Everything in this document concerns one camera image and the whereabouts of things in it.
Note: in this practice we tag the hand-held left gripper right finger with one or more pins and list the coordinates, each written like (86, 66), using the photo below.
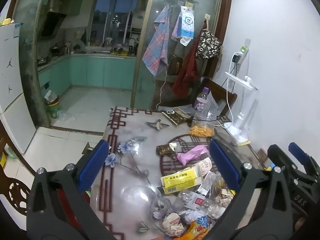
(223, 165)

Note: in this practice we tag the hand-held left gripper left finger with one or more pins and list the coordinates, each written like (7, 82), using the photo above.
(93, 165)

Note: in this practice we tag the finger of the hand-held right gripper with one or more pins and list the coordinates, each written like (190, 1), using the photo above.
(277, 155)
(298, 152)

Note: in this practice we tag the pink plastic bag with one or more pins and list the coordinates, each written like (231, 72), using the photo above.
(191, 153)

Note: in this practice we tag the brown snack wrapper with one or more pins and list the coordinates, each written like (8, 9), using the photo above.
(165, 149)

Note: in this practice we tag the red-print paper wrapper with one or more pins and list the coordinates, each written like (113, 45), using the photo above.
(172, 223)

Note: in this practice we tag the green trash bucket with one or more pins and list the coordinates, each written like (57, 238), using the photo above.
(52, 107)

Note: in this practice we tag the yellow and blue box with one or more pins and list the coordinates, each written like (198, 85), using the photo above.
(270, 167)

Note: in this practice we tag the small brown box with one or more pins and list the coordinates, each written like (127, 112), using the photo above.
(262, 154)

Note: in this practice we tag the open cardboard box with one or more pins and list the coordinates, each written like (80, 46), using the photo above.
(88, 148)

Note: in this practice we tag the white paper packet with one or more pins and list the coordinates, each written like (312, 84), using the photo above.
(203, 166)

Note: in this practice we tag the yellow pad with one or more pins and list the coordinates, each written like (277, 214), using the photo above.
(243, 143)

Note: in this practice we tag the clear bag of orange snacks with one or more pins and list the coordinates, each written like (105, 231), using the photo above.
(202, 130)

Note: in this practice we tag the white desk lamp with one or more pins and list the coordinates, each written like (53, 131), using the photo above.
(241, 122)

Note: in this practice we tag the yellow medicine box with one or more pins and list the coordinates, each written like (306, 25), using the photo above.
(180, 180)

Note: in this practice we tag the clear wrapper with red label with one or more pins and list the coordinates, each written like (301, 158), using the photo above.
(192, 200)

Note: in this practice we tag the dark wooden chair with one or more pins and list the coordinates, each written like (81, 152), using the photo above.
(222, 97)

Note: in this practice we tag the dark brown snack packet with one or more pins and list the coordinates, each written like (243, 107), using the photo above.
(176, 117)

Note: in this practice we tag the purple-label plastic water bottle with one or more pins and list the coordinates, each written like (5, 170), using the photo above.
(201, 101)

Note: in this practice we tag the orange snack bag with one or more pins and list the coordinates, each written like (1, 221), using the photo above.
(197, 232)

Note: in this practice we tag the brown carved wooden chair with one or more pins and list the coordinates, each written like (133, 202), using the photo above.
(15, 190)

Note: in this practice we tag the green plastic container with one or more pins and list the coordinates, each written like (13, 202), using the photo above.
(12, 153)

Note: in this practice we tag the glass sliding door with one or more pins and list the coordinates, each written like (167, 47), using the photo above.
(147, 90)

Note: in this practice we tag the teal kitchen cabinets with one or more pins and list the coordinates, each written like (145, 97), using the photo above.
(100, 71)

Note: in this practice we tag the red garment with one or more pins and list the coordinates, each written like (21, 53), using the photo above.
(186, 77)

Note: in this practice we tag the brown handbag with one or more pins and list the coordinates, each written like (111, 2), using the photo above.
(175, 66)

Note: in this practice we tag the white refrigerator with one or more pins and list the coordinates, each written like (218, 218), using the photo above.
(11, 80)

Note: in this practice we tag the black letter-print bag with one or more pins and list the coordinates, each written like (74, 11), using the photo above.
(208, 45)

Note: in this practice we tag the black wok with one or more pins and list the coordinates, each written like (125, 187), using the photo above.
(57, 49)

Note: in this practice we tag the plaid towel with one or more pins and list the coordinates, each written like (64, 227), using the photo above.
(156, 45)

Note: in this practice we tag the white blue smiley bag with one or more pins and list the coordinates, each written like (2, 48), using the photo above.
(186, 25)

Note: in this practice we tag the black range hood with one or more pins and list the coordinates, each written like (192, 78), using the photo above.
(51, 25)

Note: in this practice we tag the kitchen window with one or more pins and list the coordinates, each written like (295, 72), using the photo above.
(115, 20)

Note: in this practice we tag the white water heater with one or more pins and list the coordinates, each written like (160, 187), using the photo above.
(140, 18)

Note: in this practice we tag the wall power strip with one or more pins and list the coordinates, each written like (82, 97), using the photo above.
(238, 55)

